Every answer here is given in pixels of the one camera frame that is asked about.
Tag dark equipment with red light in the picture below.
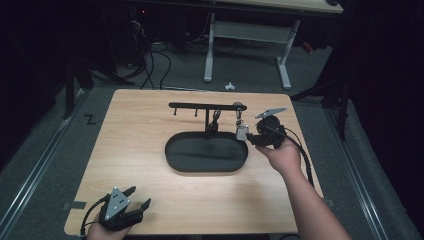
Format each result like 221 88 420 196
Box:
127 5 152 69

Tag black car key fob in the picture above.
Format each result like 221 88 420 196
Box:
204 109 223 140

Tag grey metal frame desk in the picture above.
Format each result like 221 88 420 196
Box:
202 0 345 91

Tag person's left hand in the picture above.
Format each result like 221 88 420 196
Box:
86 221 133 240

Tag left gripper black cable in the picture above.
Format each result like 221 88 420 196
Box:
78 194 110 239

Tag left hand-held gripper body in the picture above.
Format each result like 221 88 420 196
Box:
97 186 145 232

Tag person's right hand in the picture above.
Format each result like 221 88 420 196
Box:
254 137 303 181

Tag black metal stand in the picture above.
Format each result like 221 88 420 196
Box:
62 54 135 121
289 64 352 141

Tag silver car key fob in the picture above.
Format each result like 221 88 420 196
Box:
234 107 251 142

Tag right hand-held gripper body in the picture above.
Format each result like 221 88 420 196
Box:
254 106 289 150

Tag metal floor rail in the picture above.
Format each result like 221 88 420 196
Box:
324 108 390 240
0 89 90 235

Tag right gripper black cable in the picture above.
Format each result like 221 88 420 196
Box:
265 123 316 188

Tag black floor cables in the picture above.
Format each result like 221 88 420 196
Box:
139 40 173 91

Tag black key holder with tray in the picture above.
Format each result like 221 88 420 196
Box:
164 101 250 174

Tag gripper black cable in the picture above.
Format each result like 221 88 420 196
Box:
265 123 316 188
78 194 110 239

